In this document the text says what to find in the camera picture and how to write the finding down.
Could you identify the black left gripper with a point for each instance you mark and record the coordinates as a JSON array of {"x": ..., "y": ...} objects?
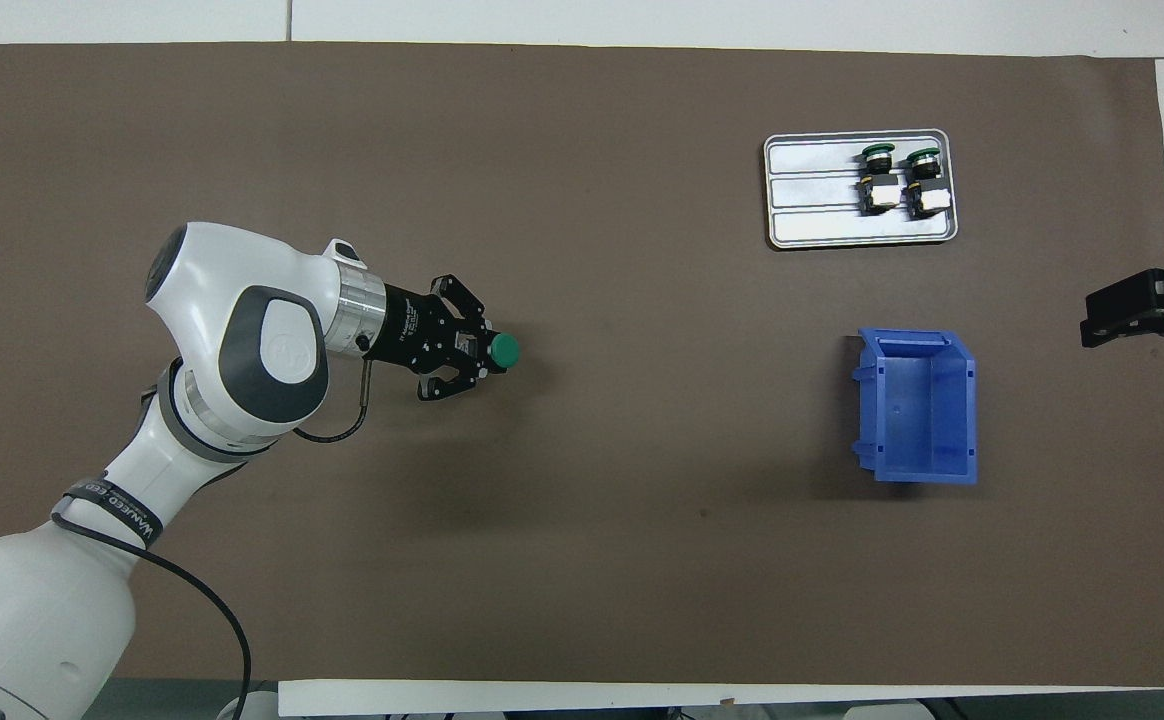
[{"x": 412, "y": 325}]

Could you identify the green mushroom push button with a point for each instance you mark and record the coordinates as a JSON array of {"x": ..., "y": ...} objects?
[
  {"x": 880, "y": 195},
  {"x": 505, "y": 348},
  {"x": 930, "y": 198}
]

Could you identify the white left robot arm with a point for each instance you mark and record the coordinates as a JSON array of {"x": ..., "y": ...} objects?
[{"x": 242, "y": 300}]

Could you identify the blue plastic storage bin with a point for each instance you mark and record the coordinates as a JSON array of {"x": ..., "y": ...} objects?
[{"x": 907, "y": 420}]

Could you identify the brown paper table mat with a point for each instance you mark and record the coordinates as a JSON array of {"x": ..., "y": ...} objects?
[{"x": 692, "y": 500}]

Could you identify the silver metal tray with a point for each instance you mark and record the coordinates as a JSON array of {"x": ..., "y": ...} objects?
[{"x": 812, "y": 225}]

